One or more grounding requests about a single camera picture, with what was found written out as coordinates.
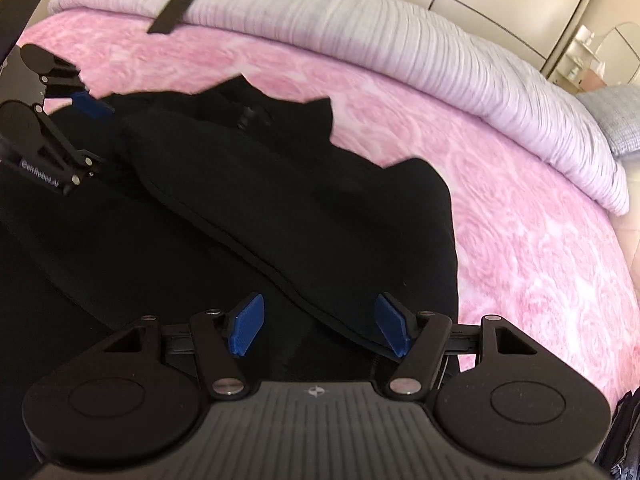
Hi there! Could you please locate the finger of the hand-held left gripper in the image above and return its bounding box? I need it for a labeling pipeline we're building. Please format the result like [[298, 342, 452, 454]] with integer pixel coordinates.
[[42, 57, 117, 121], [35, 116, 106, 187]]

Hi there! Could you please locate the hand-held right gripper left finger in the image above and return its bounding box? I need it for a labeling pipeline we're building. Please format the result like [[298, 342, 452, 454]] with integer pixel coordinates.
[[87, 292, 266, 401]]

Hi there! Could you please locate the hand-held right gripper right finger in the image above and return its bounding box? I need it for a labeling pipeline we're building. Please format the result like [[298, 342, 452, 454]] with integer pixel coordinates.
[[375, 292, 546, 401]]

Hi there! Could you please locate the black hooded garment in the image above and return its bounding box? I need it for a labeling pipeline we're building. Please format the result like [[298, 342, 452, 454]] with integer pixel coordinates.
[[0, 74, 460, 441]]

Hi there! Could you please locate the black smartphone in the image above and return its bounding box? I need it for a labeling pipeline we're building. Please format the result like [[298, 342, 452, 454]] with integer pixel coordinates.
[[147, 0, 203, 35]]

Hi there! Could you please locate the pink floral blanket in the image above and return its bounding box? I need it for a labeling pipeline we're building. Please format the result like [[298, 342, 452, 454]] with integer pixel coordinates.
[[15, 2, 640, 411]]

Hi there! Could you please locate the folded navy cloth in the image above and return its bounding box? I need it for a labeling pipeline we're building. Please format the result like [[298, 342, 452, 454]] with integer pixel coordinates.
[[597, 390, 640, 480]]

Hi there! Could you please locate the white striped quilt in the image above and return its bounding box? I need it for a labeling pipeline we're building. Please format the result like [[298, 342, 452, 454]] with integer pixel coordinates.
[[47, 0, 630, 217]]

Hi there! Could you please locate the grey pillow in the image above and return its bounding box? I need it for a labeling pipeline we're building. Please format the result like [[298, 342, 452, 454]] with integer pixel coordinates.
[[575, 84, 640, 161]]

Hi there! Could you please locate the small white shelf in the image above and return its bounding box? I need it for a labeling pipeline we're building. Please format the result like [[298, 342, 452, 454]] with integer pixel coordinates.
[[562, 25, 601, 83]]

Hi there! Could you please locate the cream wardrobe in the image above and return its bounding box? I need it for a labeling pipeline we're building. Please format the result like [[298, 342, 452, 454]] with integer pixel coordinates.
[[280, 0, 608, 78]]

